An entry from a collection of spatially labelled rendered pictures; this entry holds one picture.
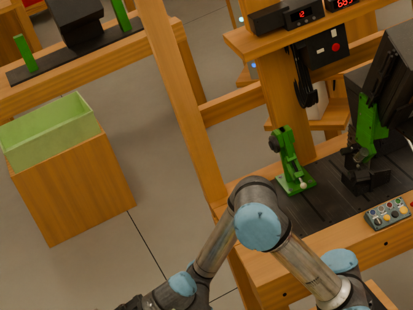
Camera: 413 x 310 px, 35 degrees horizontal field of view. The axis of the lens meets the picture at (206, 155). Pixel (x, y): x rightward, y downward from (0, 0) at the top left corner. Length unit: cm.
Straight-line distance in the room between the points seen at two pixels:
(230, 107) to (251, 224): 119
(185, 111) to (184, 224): 175
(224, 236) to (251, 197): 23
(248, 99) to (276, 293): 84
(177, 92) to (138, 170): 244
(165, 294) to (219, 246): 21
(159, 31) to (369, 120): 85
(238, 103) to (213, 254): 101
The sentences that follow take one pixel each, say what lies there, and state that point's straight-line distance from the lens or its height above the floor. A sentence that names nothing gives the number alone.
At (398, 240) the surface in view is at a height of 82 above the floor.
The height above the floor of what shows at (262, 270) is 90.
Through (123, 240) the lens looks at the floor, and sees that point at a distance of 435.
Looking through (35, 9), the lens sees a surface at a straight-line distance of 901.
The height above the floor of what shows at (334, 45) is 142.
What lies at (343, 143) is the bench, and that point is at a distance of 300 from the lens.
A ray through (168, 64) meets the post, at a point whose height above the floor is 156.
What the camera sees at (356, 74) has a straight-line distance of 276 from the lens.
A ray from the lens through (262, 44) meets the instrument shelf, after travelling 249.
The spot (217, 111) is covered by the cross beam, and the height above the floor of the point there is 124.
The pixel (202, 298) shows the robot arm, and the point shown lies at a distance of 194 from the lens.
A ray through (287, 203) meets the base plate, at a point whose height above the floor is 90.
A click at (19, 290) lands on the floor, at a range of 440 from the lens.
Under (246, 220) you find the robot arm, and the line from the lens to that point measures 164.
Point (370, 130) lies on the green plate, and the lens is 253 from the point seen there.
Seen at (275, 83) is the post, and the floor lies 130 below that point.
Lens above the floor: 255
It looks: 32 degrees down
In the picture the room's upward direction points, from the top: 19 degrees counter-clockwise
